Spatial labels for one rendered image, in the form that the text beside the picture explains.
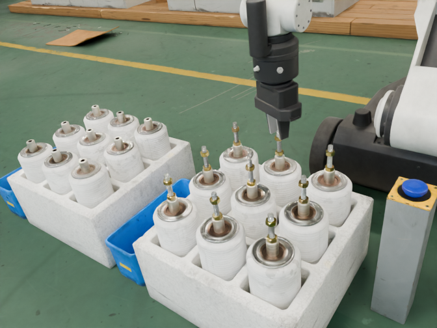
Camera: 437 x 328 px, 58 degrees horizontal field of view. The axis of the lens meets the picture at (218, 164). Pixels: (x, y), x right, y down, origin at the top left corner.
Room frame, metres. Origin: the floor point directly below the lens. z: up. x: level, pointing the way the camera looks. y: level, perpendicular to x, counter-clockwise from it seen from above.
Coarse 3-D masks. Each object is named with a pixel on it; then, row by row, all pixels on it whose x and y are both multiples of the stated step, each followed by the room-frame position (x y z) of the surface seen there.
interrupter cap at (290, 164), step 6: (270, 162) 0.76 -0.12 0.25; (288, 162) 0.75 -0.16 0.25; (294, 162) 0.74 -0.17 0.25; (264, 168) 0.74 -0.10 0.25; (270, 168) 0.74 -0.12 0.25; (288, 168) 0.73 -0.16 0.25; (294, 168) 0.72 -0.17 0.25; (270, 174) 0.71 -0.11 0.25; (276, 174) 0.71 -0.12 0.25; (282, 174) 0.70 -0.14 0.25; (288, 174) 0.70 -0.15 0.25
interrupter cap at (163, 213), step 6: (180, 198) 0.67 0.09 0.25; (186, 198) 0.67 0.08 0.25; (162, 204) 0.66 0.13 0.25; (180, 204) 0.65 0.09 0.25; (186, 204) 0.65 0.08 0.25; (162, 210) 0.64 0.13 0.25; (168, 210) 0.64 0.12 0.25; (180, 210) 0.63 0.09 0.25; (186, 210) 0.63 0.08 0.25; (162, 216) 0.62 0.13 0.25; (168, 216) 0.62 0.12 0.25; (174, 216) 0.62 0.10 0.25; (180, 216) 0.61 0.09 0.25; (186, 216) 0.61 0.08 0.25
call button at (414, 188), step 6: (408, 180) 0.53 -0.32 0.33; (414, 180) 0.53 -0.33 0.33; (420, 180) 0.52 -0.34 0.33; (402, 186) 0.52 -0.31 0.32; (408, 186) 0.51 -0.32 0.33; (414, 186) 0.51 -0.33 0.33; (420, 186) 0.51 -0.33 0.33; (426, 186) 0.51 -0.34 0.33; (408, 192) 0.50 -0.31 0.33; (414, 192) 0.50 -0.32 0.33; (420, 192) 0.50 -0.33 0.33; (426, 192) 0.50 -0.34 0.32
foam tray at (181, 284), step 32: (352, 192) 0.70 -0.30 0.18; (352, 224) 0.59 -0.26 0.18; (160, 256) 0.58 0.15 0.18; (192, 256) 0.57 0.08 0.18; (352, 256) 0.58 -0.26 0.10; (160, 288) 0.60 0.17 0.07; (192, 288) 0.52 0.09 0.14; (224, 288) 0.48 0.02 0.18; (320, 288) 0.45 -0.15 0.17; (192, 320) 0.54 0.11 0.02; (224, 320) 0.47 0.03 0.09; (256, 320) 0.42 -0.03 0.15; (288, 320) 0.39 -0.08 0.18; (320, 320) 0.46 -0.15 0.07
